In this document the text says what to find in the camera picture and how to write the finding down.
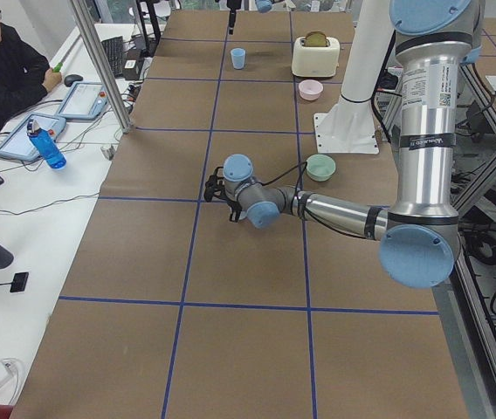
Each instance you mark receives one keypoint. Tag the small black square pad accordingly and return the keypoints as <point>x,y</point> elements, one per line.
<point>19,282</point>

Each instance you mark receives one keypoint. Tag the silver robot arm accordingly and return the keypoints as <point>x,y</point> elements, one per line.
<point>418,234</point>

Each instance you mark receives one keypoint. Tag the cream toaster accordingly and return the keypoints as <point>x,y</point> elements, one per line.
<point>315,62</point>

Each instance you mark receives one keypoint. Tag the aluminium frame post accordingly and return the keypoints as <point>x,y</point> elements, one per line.
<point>96,53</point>

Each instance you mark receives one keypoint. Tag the near teach pendant tablet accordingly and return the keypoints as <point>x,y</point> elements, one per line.
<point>17,146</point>

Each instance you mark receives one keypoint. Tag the far teach pendant tablet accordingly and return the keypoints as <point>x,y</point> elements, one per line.
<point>84,101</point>

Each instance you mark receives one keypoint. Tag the teach pendant tablet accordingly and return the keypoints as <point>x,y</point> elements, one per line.
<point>84,101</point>
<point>17,146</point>

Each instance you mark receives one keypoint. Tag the pink bowl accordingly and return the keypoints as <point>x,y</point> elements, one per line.
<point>310,89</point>

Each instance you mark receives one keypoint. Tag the toast slice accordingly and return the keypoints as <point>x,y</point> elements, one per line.
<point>315,39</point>

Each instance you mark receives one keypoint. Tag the light blue plastic cup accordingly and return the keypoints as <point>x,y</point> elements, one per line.
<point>238,56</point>

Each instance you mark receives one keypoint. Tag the blue water bottle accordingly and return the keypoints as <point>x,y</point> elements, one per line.
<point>45,145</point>

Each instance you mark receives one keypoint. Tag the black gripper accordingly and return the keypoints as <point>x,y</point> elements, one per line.
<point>231,5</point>
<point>234,209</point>

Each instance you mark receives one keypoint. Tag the green bowl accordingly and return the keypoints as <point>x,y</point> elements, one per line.
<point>320,167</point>

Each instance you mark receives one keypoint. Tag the black keyboard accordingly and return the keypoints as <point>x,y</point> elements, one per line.
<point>114,51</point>

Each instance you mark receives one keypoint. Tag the black computer mouse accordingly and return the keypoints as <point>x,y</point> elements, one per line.
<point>70,79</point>

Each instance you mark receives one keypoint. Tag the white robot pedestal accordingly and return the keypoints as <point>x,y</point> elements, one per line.
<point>348,128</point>

